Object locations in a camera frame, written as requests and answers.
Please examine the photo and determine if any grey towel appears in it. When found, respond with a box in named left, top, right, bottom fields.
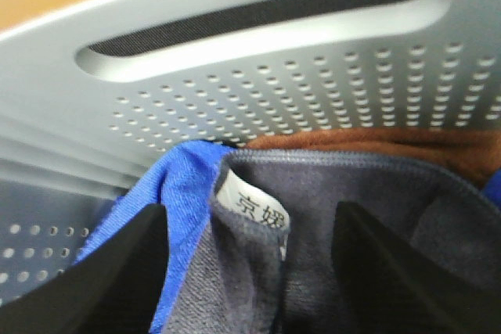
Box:
left=163, top=150, right=500, bottom=333

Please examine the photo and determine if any brown towel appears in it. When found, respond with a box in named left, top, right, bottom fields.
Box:
left=245, top=128, right=500, bottom=187

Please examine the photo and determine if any blue towel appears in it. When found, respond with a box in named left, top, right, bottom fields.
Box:
left=75, top=141, right=234, bottom=333

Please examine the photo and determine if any grey perforated laundry basket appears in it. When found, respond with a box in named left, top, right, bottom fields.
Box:
left=1, top=0, right=500, bottom=303

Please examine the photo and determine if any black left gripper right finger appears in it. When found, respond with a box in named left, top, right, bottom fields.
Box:
left=335, top=202, right=500, bottom=333

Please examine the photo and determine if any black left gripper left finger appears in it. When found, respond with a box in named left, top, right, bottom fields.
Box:
left=1, top=204, right=169, bottom=333

